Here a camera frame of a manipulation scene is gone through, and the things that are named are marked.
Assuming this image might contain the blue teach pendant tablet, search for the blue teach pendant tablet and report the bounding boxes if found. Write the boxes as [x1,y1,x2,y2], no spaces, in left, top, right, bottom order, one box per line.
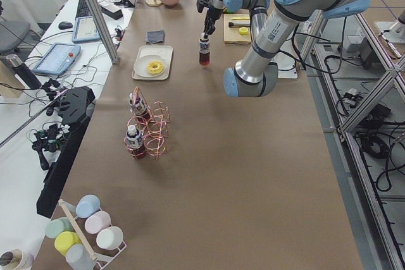
[32,42,81,76]

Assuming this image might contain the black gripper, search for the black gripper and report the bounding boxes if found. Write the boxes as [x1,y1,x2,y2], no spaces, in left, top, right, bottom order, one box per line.
[201,8,223,37]

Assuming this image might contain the wooden cutting board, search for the wooden cutting board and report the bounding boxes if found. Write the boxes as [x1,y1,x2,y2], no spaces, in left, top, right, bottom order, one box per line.
[223,14,251,44]

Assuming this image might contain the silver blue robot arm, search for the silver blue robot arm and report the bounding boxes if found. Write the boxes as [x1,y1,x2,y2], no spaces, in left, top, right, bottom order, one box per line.
[197,0,371,97]

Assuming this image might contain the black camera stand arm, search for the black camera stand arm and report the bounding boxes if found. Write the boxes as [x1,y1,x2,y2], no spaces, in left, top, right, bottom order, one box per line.
[32,86,95,218]

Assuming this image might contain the yellow cup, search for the yellow cup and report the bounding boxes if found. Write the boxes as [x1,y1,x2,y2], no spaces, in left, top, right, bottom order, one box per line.
[54,231,82,256]

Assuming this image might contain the glazed donut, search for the glazed donut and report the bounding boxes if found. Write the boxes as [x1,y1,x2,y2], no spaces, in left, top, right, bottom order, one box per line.
[147,61,165,75]

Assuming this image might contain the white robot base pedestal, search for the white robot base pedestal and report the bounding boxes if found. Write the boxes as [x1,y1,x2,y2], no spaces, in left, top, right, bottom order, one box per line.
[274,53,298,79]

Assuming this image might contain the copper wire bottle rack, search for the copper wire bottle rack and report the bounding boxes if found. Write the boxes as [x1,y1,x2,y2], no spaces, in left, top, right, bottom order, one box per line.
[123,87,170,159]

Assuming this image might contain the grey folded cloth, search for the grey folded cloth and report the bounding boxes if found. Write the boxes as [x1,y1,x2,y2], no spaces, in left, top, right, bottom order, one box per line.
[145,30,165,44]

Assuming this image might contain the cream rabbit tray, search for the cream rabbit tray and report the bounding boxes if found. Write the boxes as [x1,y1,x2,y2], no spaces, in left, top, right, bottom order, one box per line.
[132,46,173,81]

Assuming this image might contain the pink cup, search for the pink cup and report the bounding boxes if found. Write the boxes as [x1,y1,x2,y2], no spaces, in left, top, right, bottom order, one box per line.
[85,211,111,234]

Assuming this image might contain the black keyboard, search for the black keyboard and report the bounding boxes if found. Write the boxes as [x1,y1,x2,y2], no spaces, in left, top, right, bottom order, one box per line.
[75,0,92,19]

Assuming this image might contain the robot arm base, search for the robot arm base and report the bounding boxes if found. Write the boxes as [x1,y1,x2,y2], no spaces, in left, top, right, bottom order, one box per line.
[374,11,404,59]

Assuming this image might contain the grey cup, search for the grey cup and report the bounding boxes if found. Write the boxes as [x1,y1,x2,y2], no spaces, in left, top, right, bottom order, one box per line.
[65,244,96,270]

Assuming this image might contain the black computer mouse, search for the black computer mouse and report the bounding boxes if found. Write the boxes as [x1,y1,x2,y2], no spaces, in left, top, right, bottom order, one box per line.
[58,21,73,30]

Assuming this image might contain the tea bottle of rack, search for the tea bottle of rack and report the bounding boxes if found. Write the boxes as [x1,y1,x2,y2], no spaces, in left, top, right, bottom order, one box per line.
[128,93,150,120]
[126,125,146,159]

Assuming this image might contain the half lemon slice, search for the half lemon slice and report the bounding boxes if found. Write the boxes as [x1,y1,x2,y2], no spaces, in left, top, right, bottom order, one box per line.
[239,27,249,35]

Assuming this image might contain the dark tea bottle white cap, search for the dark tea bottle white cap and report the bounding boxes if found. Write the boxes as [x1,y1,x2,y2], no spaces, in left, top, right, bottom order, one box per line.
[199,32,210,66]

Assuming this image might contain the white cup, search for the white cup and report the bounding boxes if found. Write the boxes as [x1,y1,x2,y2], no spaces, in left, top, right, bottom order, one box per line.
[96,226,123,250]

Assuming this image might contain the aluminium frame post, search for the aluminium frame post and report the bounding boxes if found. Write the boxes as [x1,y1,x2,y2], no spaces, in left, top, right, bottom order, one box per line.
[86,0,119,64]

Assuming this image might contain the mint green cup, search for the mint green cup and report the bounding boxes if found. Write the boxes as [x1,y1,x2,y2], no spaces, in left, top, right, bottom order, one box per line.
[45,217,74,239]

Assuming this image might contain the black thermos bottle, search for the black thermos bottle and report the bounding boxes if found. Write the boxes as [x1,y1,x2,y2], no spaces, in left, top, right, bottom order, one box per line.
[6,54,42,90]

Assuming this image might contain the tea bottle back of rack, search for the tea bottle back of rack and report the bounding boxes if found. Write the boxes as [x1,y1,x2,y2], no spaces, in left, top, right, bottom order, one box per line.
[128,93,150,120]

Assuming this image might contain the yellow plastic knife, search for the yellow plastic knife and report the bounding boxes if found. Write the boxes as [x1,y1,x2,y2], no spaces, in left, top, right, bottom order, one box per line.
[231,16,250,20]

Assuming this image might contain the white round plate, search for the white round plate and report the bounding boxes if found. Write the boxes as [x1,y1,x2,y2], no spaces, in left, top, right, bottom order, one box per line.
[134,55,167,78]

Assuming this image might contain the white wire cup rack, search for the white wire cup rack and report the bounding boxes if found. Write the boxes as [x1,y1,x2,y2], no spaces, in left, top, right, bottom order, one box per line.
[58,199,127,269]

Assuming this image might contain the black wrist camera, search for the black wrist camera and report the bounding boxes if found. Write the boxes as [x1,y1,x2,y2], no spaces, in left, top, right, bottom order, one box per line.
[196,0,211,13]

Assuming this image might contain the light blue cup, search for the light blue cup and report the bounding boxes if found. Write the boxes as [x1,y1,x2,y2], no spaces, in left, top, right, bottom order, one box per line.
[75,194,101,219]

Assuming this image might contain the tea bottle front of rack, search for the tea bottle front of rack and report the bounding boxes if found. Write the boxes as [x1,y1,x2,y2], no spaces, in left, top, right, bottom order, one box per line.
[126,125,146,159]

